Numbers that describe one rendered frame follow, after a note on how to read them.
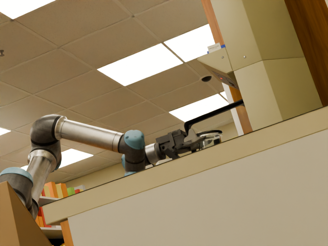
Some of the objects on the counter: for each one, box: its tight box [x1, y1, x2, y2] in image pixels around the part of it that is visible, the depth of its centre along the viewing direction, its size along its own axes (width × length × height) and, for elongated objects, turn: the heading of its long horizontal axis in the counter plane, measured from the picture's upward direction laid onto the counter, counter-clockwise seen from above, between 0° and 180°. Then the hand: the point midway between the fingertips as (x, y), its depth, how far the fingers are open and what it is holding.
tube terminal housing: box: [210, 0, 323, 131], centre depth 231 cm, size 25×32×77 cm
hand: (207, 140), depth 235 cm, fingers closed on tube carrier, 9 cm apart
